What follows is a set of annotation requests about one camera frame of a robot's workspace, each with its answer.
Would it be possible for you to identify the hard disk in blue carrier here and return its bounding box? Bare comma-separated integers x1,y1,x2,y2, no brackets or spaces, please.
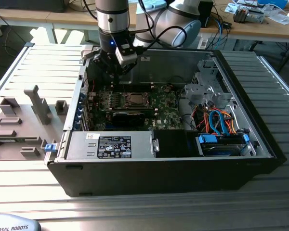
195,133,251,157

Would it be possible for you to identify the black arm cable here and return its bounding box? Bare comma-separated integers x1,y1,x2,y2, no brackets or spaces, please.
82,0,99,20

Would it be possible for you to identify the grey power supply unit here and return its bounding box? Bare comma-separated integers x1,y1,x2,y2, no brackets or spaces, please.
65,131,157,161

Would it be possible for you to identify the blue box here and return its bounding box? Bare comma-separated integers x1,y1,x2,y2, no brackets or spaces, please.
257,0,289,9

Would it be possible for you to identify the green motherboard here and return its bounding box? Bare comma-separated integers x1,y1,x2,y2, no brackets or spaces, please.
86,83,186,132

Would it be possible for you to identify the metal drive cage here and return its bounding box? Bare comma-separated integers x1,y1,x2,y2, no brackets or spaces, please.
184,59,235,109

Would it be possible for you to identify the white paper sheet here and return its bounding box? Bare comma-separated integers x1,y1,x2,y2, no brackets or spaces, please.
267,9,289,26

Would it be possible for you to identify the black upright box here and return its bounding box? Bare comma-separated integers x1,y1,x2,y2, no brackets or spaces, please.
199,0,214,27

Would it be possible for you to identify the wooden desk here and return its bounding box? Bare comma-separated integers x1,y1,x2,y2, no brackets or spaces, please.
198,0,289,43
0,0,140,27

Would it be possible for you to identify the CPU socket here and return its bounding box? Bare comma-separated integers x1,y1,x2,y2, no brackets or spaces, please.
127,92,150,108

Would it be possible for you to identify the orange wire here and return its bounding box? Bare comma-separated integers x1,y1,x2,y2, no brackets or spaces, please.
216,109,238,134

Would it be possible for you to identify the black box on desk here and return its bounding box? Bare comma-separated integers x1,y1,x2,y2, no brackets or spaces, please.
0,0,67,13

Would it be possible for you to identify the black PC case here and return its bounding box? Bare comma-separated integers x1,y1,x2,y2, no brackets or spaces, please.
43,44,287,198

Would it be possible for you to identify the blue wire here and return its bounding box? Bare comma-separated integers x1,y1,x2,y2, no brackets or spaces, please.
208,110,226,137

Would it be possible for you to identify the grey metal device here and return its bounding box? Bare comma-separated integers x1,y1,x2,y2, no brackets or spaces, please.
233,6,265,24

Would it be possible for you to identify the metal socket cover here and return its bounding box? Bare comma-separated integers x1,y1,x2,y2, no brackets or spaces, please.
127,92,150,108

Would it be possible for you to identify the black plastic shroud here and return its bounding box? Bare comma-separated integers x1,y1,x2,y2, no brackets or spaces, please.
153,129,198,158

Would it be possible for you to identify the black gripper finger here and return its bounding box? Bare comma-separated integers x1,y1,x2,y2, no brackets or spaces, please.
92,50,120,85
117,61,138,85

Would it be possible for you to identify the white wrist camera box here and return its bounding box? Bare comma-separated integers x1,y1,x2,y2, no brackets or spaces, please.
115,39,138,67

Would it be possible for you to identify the grey parts rack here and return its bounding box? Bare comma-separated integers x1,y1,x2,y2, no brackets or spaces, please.
0,84,70,162

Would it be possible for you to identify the black graphics card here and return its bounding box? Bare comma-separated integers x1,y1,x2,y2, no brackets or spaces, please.
112,111,146,128

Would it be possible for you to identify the grey Universal Robots housing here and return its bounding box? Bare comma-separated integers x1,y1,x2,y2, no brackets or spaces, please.
0,213,42,231

